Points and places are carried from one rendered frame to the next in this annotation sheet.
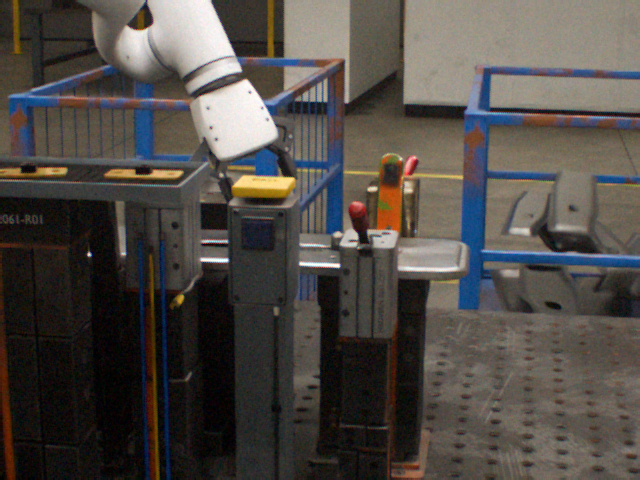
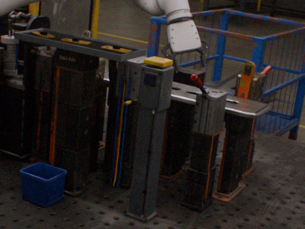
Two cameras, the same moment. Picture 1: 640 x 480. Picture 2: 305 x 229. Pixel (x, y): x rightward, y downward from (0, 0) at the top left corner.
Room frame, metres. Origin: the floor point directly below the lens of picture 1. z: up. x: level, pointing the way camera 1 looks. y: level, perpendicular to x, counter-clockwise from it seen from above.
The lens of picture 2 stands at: (-0.16, -0.44, 1.48)
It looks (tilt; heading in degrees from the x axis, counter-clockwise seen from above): 17 degrees down; 19
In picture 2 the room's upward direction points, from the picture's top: 6 degrees clockwise
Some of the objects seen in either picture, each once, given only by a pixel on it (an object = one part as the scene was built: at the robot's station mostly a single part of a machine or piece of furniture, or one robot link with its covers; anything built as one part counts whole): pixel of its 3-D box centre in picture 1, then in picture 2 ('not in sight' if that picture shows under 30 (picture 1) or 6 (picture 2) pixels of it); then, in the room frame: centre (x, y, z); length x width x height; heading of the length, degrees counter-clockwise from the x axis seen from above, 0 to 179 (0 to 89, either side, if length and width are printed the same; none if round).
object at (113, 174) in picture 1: (144, 170); (116, 47); (1.37, 0.20, 1.17); 0.08 x 0.04 x 0.01; 84
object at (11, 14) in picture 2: not in sight; (17, 84); (1.55, 0.63, 0.94); 0.18 x 0.13 x 0.49; 82
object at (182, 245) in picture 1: (165, 345); (129, 122); (1.53, 0.20, 0.90); 0.13 x 0.10 x 0.41; 172
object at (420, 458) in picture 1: (407, 359); (234, 150); (1.66, -0.12, 0.84); 0.18 x 0.06 x 0.29; 172
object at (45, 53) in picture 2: not in sight; (48, 107); (1.54, 0.50, 0.89); 0.13 x 0.11 x 0.38; 172
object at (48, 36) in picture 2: not in sight; (43, 33); (1.39, 0.44, 1.17); 0.08 x 0.04 x 0.01; 57
